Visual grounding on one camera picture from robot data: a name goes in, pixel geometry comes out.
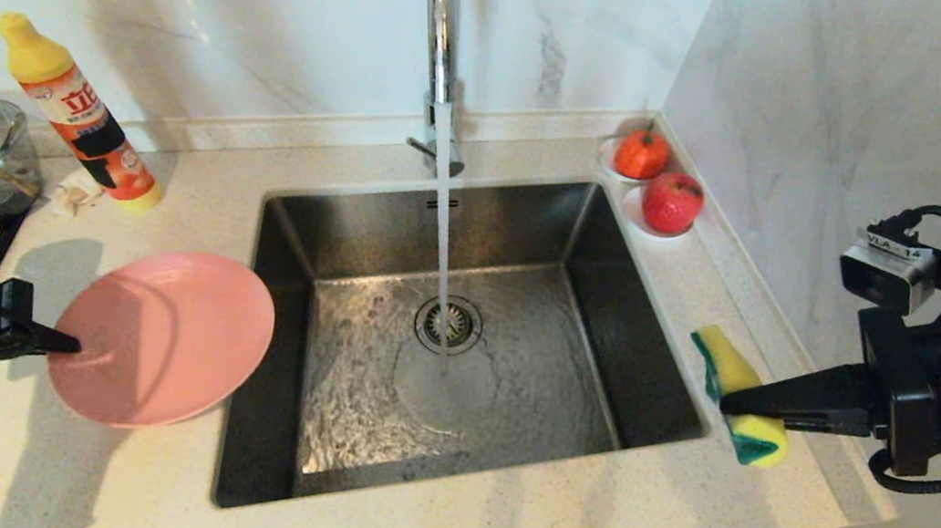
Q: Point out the crumpled white paper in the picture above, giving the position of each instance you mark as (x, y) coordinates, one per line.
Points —
(80, 195)

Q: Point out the orange red tomato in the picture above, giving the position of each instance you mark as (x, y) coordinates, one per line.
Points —
(643, 153)

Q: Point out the metal sink drain strainer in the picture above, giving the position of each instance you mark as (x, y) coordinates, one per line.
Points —
(466, 328)

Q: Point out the pink plate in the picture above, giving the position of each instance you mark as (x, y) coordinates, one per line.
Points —
(165, 341)

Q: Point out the yellow-capped dish soap bottle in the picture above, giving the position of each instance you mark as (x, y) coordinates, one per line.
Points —
(81, 117)

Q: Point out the yellow green sponge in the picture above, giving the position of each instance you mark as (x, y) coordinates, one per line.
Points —
(732, 370)

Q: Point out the chrome faucet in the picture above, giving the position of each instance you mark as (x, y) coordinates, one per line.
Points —
(438, 38)

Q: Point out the small white dish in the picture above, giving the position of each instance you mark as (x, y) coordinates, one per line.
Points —
(605, 161)
(630, 213)

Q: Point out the stainless steel sink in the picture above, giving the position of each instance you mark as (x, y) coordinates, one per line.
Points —
(525, 401)

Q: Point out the red apple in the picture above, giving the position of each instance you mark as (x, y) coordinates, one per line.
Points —
(672, 202)

